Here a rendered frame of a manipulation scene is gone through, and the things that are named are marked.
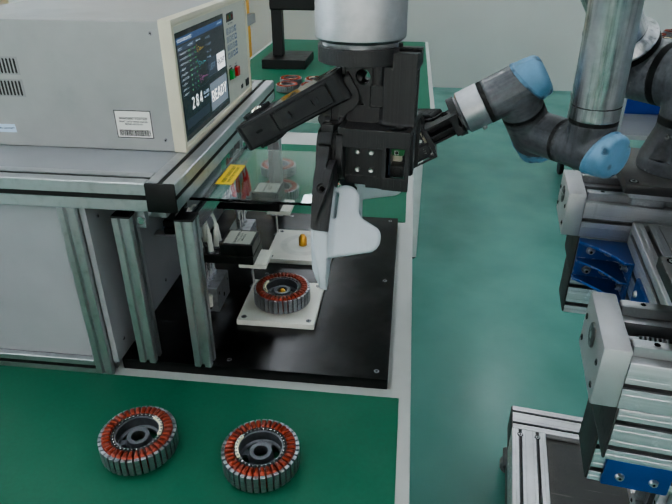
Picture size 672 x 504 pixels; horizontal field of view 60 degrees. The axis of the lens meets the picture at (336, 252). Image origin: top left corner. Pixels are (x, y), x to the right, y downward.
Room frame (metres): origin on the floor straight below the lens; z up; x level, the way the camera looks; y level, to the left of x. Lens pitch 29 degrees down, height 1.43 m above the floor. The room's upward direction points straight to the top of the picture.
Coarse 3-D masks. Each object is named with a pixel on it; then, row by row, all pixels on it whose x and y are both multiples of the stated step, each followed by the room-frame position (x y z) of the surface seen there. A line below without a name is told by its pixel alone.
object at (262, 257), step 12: (228, 240) 0.98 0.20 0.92; (240, 240) 0.98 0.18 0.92; (252, 240) 0.98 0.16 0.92; (204, 252) 0.98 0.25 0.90; (216, 252) 0.97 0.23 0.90; (228, 252) 0.97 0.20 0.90; (240, 252) 0.97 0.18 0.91; (252, 252) 0.96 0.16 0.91; (264, 252) 1.01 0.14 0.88; (240, 264) 0.97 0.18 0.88; (252, 264) 0.96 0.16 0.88; (264, 264) 0.96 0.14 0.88
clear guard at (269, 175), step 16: (224, 160) 1.03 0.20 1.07; (240, 160) 1.03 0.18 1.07; (256, 160) 1.03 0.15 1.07; (272, 160) 1.03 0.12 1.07; (288, 160) 1.03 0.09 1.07; (304, 160) 1.03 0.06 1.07; (208, 176) 0.95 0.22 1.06; (240, 176) 0.95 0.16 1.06; (256, 176) 0.95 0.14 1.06; (272, 176) 0.95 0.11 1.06; (288, 176) 0.95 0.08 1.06; (304, 176) 0.95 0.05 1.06; (208, 192) 0.88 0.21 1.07; (224, 192) 0.88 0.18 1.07; (240, 192) 0.88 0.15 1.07; (256, 192) 0.88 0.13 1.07; (272, 192) 0.88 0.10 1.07; (288, 192) 0.88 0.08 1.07; (304, 192) 0.88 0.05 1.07
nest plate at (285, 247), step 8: (280, 232) 1.29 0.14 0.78; (288, 232) 1.29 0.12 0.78; (296, 232) 1.29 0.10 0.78; (304, 232) 1.29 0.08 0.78; (280, 240) 1.25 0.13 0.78; (288, 240) 1.25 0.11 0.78; (296, 240) 1.25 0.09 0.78; (272, 248) 1.21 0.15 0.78; (280, 248) 1.21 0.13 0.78; (288, 248) 1.21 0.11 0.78; (296, 248) 1.21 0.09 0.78; (304, 248) 1.21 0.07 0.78; (272, 256) 1.17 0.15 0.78; (280, 256) 1.17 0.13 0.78; (288, 256) 1.17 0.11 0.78; (296, 256) 1.17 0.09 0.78; (304, 256) 1.17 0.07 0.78; (304, 264) 1.15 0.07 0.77
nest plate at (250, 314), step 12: (252, 288) 1.04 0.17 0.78; (312, 288) 1.04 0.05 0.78; (252, 300) 0.99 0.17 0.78; (312, 300) 0.99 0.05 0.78; (240, 312) 0.95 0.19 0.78; (252, 312) 0.95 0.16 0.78; (264, 312) 0.95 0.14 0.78; (300, 312) 0.95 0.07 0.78; (312, 312) 0.95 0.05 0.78; (240, 324) 0.92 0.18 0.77; (252, 324) 0.92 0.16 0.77; (264, 324) 0.92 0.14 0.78; (276, 324) 0.91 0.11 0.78; (288, 324) 0.91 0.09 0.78; (300, 324) 0.91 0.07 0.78; (312, 324) 0.91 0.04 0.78
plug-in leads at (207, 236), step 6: (216, 222) 1.02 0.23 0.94; (204, 228) 1.02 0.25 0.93; (216, 228) 1.00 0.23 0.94; (204, 234) 1.02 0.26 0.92; (210, 234) 0.97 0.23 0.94; (216, 234) 1.00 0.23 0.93; (204, 240) 1.01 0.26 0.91; (210, 240) 0.97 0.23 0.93; (216, 240) 1.00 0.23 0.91; (210, 246) 0.97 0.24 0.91; (216, 246) 1.00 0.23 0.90; (210, 252) 0.97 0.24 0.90
